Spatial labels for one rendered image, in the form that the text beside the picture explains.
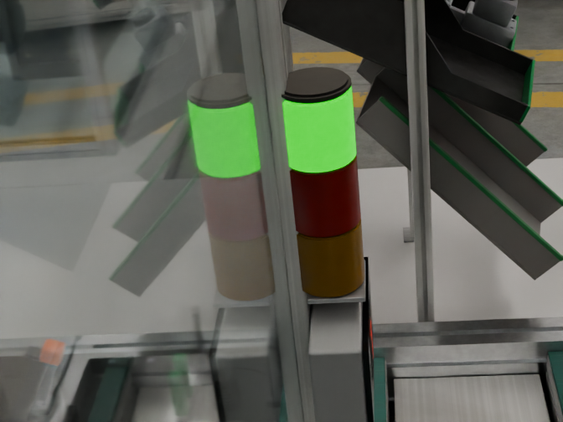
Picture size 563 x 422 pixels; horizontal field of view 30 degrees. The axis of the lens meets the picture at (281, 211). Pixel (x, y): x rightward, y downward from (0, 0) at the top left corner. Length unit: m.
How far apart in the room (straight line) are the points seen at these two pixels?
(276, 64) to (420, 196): 0.53
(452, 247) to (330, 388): 0.82
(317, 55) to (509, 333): 3.51
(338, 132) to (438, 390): 0.57
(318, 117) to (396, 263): 0.86
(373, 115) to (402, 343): 0.26
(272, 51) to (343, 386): 0.24
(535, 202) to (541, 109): 2.70
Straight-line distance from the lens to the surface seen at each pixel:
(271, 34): 0.67
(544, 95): 4.14
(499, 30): 1.31
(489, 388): 1.20
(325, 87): 0.68
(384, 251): 1.55
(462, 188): 1.19
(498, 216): 1.21
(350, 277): 0.74
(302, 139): 0.68
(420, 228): 1.19
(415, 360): 1.20
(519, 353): 1.21
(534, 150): 1.47
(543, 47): 4.61
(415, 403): 1.18
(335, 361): 0.73
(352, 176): 0.71
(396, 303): 1.44
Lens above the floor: 1.68
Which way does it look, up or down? 29 degrees down
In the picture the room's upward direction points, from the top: 7 degrees counter-clockwise
